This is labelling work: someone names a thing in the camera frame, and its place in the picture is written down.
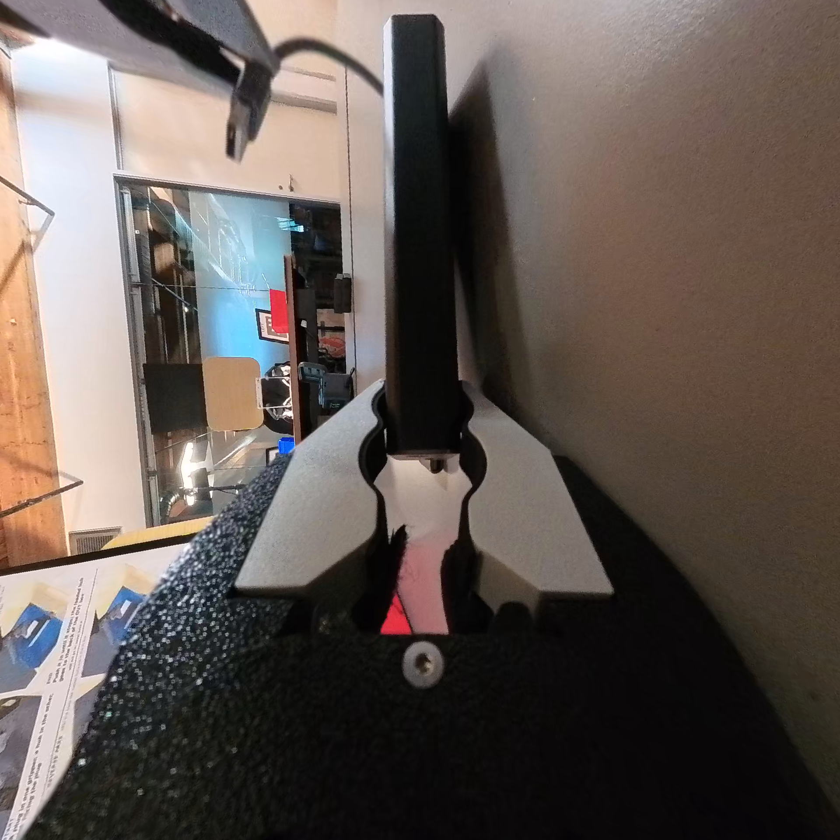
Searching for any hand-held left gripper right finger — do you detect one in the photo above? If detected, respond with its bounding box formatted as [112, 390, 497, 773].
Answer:
[443, 379, 616, 635]

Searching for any black usb hub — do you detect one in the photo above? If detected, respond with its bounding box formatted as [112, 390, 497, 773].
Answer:
[382, 14, 462, 470]

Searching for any large red plastic bin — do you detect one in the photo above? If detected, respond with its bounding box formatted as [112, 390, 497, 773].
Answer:
[381, 589, 414, 635]

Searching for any studio light on stand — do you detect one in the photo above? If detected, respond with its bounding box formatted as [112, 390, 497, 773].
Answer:
[164, 438, 263, 509]

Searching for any silver air duct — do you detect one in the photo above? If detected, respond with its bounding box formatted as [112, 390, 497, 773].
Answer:
[156, 491, 198, 527]

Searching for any black usb cable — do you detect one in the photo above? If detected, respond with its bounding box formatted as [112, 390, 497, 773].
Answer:
[225, 38, 387, 163]

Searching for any black monitor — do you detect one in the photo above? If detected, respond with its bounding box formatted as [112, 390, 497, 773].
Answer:
[142, 363, 207, 434]

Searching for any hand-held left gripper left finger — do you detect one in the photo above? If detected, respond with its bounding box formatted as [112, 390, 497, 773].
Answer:
[234, 379, 408, 635]

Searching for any metal vent grille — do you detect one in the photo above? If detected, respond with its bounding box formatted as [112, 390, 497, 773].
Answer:
[67, 527, 123, 555]

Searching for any printed instruction poster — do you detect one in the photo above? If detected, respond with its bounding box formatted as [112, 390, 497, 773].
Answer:
[0, 539, 198, 840]

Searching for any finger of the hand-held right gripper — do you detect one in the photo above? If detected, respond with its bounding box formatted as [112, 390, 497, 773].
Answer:
[0, 0, 247, 85]
[172, 0, 280, 70]

